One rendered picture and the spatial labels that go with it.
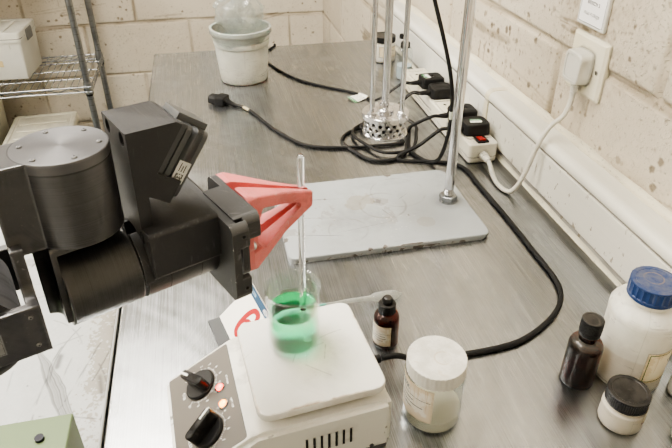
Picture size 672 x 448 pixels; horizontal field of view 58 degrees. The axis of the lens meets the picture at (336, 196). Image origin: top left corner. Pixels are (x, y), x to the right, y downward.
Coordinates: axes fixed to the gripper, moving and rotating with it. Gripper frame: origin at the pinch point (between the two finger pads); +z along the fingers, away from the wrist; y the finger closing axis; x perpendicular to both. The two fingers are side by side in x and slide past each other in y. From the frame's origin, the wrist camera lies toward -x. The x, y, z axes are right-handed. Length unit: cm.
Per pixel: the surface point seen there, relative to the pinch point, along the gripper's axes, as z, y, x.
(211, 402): -9.3, 1.8, 20.3
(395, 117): 29.5, 20.2, 7.2
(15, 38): 17, 216, 42
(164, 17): 79, 223, 45
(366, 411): 1.0, -8.7, 18.7
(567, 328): 31.8, -10.2, 24.4
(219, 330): -2.1, 14.6, 24.9
